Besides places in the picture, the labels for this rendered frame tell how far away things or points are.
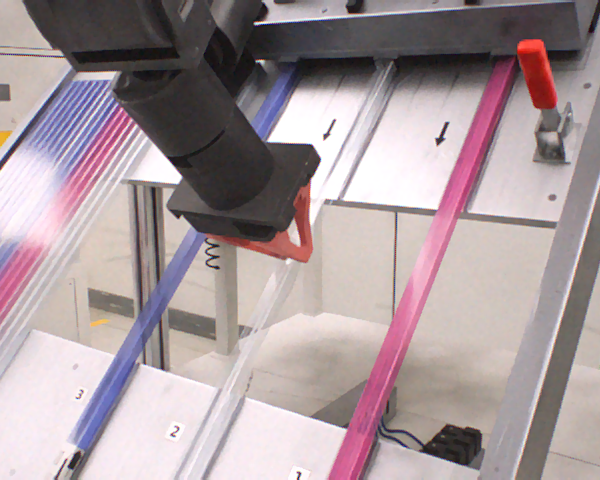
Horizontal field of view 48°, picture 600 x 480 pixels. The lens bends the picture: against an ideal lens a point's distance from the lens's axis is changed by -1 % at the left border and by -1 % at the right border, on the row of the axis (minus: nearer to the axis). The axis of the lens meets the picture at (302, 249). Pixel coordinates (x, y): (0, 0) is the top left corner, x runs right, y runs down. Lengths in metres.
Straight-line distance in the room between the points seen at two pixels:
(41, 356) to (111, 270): 2.90
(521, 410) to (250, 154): 0.23
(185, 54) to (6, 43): 1.47
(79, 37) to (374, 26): 0.32
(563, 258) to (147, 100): 0.27
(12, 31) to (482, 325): 1.68
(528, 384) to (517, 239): 1.89
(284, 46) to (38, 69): 1.23
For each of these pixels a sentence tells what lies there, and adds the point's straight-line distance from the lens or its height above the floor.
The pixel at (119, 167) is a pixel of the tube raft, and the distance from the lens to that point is 0.74.
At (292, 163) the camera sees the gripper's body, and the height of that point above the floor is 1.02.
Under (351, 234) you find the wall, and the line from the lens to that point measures 2.57.
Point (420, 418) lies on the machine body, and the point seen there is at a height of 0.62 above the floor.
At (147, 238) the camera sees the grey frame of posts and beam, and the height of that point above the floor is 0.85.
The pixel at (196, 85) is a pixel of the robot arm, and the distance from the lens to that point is 0.41.
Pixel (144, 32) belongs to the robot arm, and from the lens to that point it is 0.36.
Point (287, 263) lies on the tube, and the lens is 0.53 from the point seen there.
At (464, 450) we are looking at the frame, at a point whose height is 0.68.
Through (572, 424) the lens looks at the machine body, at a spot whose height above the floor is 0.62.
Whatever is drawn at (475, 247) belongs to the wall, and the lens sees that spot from 2.36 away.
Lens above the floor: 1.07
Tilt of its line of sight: 13 degrees down
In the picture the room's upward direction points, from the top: straight up
